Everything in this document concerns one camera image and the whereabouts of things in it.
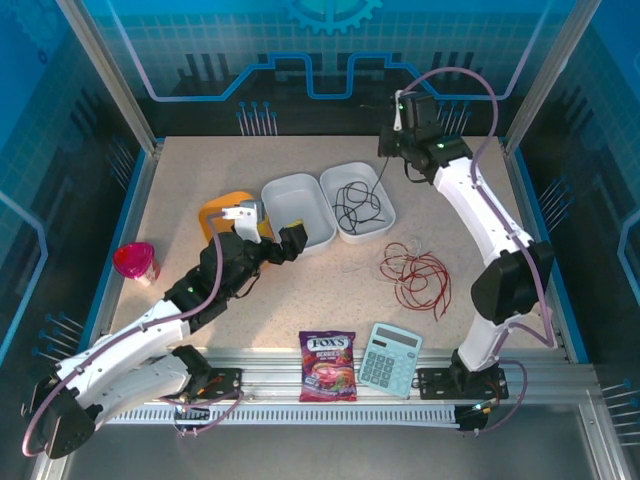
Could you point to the aluminium frame post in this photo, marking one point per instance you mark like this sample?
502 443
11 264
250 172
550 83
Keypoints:
110 75
545 75

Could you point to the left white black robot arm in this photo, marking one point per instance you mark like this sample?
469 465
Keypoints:
125 345

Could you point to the purple Fox's candy bag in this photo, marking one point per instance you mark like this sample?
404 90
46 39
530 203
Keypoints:
327 365

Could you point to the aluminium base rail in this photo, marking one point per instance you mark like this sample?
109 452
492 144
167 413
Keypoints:
270 370

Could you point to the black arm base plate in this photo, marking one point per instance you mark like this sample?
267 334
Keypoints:
432 382
227 377

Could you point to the light blue calculator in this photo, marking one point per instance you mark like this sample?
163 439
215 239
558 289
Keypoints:
390 362

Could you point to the pink lidded plastic cup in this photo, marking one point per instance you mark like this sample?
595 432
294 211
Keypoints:
134 260

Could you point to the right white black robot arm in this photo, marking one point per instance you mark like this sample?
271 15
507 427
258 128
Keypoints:
480 205

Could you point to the white plastic tray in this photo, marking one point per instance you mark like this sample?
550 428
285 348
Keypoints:
365 172
295 200

